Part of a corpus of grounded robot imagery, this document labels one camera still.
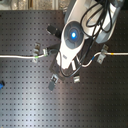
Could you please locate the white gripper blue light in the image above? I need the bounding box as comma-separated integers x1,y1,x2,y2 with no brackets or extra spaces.
43,21,83,69

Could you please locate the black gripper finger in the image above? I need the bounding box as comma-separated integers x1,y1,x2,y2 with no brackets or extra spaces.
48,74,59,91

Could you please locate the white cable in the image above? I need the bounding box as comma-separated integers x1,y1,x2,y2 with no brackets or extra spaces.
0,50,128,68

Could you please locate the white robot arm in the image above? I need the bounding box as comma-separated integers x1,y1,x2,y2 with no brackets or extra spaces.
43,0,125,81

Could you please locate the metal cable clip left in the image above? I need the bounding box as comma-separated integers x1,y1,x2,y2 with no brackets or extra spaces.
33,42,40,63

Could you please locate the metal cable clip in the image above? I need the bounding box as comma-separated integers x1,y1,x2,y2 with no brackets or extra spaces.
73,75,80,83
97,44,108,64
33,42,40,63

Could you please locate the metal cable clip bottom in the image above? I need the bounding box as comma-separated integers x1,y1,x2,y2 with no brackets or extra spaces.
73,75,80,83

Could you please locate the metal cable clip right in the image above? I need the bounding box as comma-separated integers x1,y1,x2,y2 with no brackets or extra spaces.
97,44,108,64

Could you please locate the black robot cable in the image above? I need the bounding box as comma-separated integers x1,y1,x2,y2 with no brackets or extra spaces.
79,0,118,43

